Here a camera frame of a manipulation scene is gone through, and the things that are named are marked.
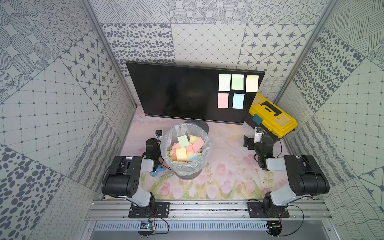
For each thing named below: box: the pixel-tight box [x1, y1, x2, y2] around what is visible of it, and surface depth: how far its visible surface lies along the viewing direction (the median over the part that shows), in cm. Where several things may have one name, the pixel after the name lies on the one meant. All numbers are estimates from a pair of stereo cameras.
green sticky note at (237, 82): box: [231, 74, 245, 91], surface depth 65 cm
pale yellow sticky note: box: [245, 75, 260, 93], surface depth 66 cm
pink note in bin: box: [191, 136, 205, 153], surface depth 78 cm
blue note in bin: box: [188, 153, 200, 162], surface depth 75 cm
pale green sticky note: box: [218, 74, 232, 92], surface depth 66 cm
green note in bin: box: [177, 135, 190, 148], surface depth 81 cm
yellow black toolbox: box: [249, 92, 298, 139], surface depth 93 cm
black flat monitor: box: [126, 61, 265, 125], surface depth 67 cm
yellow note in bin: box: [175, 147, 187, 162], surface depth 76 cm
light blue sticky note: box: [232, 93, 245, 110], surface depth 73 cm
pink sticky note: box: [217, 93, 229, 109], surface depth 73 cm
